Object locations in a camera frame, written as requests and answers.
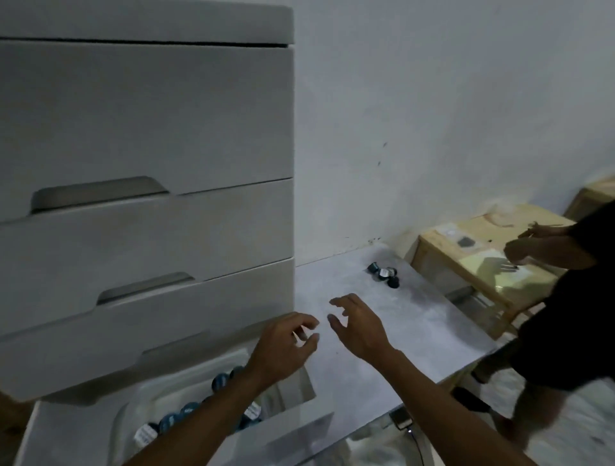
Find group of dark coffee capsules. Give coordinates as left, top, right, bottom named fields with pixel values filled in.
left=134, top=366, right=264, bottom=449

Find person's right hand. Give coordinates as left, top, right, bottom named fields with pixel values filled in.
left=328, top=294, right=400, bottom=364

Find white drawer with handle cutout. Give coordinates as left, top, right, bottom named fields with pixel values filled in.
left=0, top=258, right=295, bottom=403
left=0, top=179, right=295, bottom=338
left=0, top=39, right=295, bottom=224

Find pale yellow paper sheet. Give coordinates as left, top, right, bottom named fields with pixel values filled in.
left=458, top=248, right=535, bottom=290

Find light wooden stool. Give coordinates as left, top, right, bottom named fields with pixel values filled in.
left=563, top=176, right=615, bottom=221
left=412, top=204, right=577, bottom=340

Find white drawer cabinet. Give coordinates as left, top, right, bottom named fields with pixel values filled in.
left=0, top=0, right=295, bottom=405

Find person's right forearm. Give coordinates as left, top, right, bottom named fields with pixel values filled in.
left=371, top=349, right=546, bottom=466

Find white paper with grey spot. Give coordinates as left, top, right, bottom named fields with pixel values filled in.
left=434, top=221, right=485, bottom=251

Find open white drawer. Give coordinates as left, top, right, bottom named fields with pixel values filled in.
left=17, top=319, right=337, bottom=466

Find black cable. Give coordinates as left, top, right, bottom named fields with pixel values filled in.
left=407, top=426, right=430, bottom=466

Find person's left forearm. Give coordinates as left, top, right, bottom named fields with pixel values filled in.
left=122, top=367, right=271, bottom=466

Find person's left hand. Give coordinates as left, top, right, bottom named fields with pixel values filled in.
left=245, top=312, right=321, bottom=392

